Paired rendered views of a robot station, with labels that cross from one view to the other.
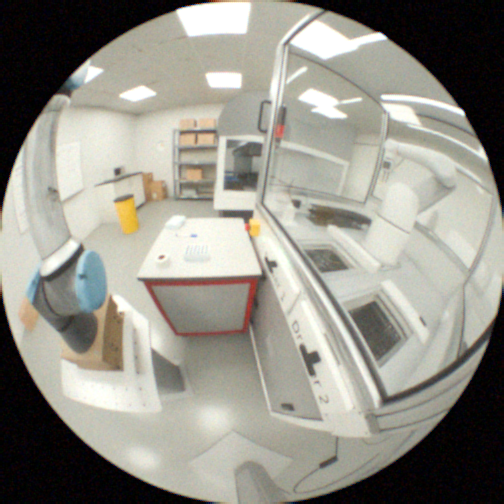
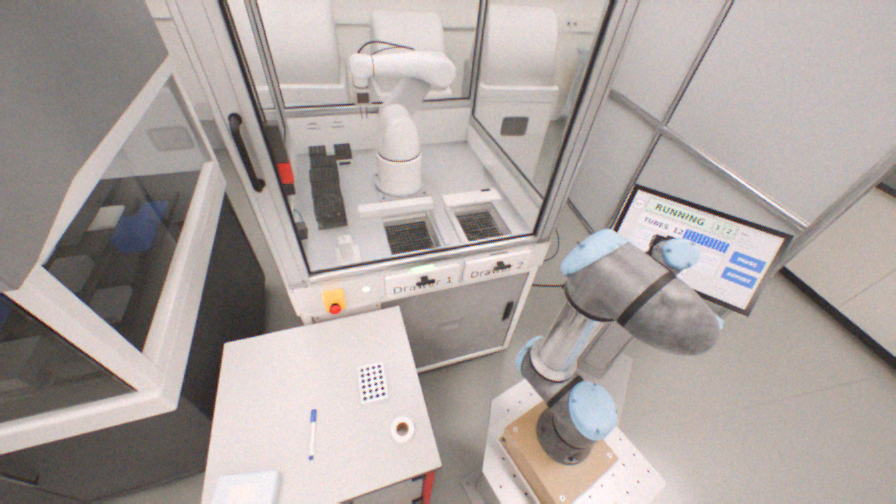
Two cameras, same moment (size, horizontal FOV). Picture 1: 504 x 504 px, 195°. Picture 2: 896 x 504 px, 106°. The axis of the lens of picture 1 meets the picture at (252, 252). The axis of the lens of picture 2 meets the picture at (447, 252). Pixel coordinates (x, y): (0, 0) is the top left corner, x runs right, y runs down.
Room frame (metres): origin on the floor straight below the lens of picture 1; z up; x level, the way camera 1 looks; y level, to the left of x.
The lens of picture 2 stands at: (0.40, 0.75, 1.88)
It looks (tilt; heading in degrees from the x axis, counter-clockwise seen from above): 45 degrees down; 264
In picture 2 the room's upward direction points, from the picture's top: 6 degrees clockwise
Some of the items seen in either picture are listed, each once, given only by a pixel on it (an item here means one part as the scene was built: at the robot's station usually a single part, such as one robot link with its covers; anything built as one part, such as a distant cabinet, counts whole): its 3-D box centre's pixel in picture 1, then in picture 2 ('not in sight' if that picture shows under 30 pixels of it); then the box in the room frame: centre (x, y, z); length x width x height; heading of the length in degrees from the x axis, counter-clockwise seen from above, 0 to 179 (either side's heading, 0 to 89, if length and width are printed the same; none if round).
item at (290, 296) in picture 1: (276, 270); (422, 280); (0.39, -0.10, 0.87); 0.29 x 0.02 x 0.11; 16
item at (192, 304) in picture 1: (206, 282); (340, 436); (0.70, 0.30, 0.38); 0.62 x 0.58 x 0.76; 16
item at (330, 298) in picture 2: (253, 227); (334, 301); (0.70, 0.01, 0.88); 0.07 x 0.05 x 0.07; 16
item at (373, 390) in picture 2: (197, 252); (372, 384); (0.55, 0.27, 0.78); 0.12 x 0.08 x 0.04; 104
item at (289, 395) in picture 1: (326, 320); (408, 269); (0.48, -0.57, 0.40); 1.03 x 0.95 x 0.80; 16
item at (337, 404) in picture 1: (315, 358); (497, 265); (0.09, -0.18, 0.87); 0.29 x 0.02 x 0.11; 16
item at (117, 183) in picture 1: (121, 190); not in sight; (2.64, 3.36, 0.61); 1.15 x 0.72 x 1.22; 10
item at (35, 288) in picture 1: (47, 292); (583, 412); (-0.01, 0.45, 1.03); 0.13 x 0.12 x 0.14; 123
